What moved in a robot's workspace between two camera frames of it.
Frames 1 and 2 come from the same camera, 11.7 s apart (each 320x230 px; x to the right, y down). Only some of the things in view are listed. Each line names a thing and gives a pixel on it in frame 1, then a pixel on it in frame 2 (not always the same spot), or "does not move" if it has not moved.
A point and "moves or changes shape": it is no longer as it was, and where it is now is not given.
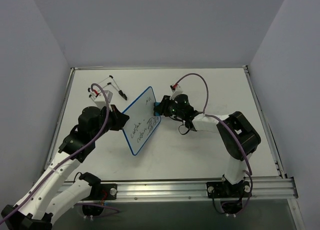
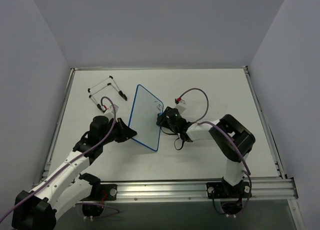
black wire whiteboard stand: x=120 y=92 does not move
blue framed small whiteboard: x=142 y=122 moves or changes shape
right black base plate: x=224 y=190 does not move
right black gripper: x=164 y=105 → x=163 y=119
